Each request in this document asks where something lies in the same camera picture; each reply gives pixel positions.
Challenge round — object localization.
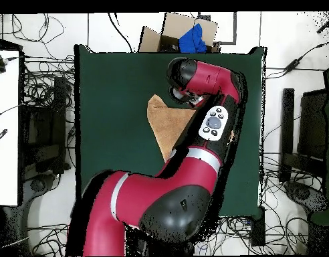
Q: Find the tan terry towel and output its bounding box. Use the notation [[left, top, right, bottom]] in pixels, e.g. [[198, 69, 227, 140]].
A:
[[146, 94, 236, 163]]

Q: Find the blue garment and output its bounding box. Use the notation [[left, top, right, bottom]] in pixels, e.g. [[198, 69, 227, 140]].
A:
[[178, 23, 208, 54]]

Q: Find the open cardboard box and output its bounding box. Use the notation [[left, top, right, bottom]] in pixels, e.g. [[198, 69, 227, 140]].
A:
[[138, 12, 222, 54]]

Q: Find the dark green table cloth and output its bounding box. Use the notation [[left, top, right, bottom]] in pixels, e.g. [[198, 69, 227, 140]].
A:
[[74, 44, 267, 218]]

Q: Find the black upright stand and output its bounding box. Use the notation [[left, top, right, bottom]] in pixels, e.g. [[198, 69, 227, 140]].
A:
[[278, 88, 295, 183]]

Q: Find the small black box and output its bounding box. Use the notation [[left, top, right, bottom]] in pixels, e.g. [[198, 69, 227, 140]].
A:
[[251, 205, 266, 247]]

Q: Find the dark grey chair base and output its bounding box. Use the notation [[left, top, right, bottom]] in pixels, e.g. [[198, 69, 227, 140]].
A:
[[284, 181, 328, 215]]

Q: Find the black equipment rack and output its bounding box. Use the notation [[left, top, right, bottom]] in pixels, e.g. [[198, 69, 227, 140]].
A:
[[21, 76, 70, 175]]

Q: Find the black round floor foot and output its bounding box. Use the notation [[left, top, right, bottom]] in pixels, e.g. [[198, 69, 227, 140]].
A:
[[29, 177, 49, 193]]

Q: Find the white desk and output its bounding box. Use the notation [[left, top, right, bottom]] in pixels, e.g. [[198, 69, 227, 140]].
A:
[[0, 49, 21, 207]]

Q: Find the black power adapter with cable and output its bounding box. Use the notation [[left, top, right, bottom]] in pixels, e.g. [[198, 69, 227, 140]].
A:
[[265, 39, 329, 80]]

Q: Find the thick black cable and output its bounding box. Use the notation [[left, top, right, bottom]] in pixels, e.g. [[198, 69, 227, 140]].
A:
[[107, 12, 134, 53]]

